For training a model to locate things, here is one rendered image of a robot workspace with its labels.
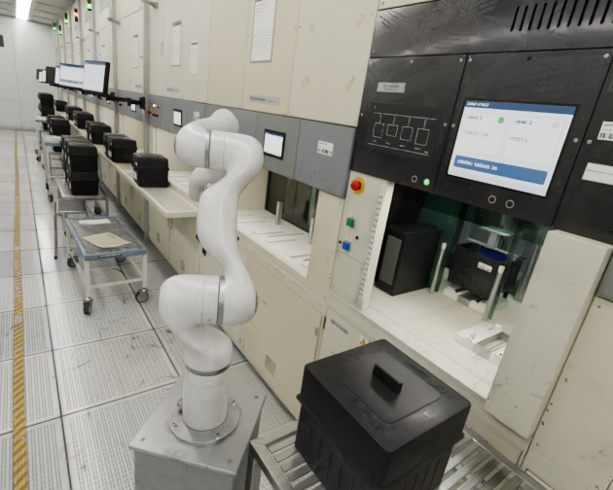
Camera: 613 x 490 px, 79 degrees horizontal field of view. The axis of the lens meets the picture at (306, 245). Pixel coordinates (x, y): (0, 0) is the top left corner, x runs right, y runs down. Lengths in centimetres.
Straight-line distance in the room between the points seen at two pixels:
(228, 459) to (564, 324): 87
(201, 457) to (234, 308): 38
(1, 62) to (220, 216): 1344
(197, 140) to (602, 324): 105
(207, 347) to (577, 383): 90
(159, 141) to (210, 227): 320
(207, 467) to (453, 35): 133
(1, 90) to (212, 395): 1355
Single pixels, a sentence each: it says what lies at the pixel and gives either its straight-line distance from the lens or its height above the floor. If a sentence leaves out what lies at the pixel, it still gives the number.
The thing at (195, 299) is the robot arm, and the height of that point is 115.
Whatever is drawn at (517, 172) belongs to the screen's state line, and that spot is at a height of 151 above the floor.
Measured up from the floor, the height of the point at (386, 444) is 101.
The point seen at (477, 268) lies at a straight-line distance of 179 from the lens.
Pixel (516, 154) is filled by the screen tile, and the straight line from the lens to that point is 113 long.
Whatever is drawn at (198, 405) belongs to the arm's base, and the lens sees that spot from 106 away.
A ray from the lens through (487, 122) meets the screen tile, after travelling 118.
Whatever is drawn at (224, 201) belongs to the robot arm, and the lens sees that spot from 94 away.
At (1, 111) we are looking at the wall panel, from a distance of 1428.
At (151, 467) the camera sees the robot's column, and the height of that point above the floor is 70.
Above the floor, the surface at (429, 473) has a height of 84.
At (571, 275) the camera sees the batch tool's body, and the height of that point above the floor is 132.
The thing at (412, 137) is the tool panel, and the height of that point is 156.
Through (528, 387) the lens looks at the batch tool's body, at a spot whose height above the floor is 101.
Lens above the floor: 158
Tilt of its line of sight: 19 degrees down
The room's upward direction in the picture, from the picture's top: 8 degrees clockwise
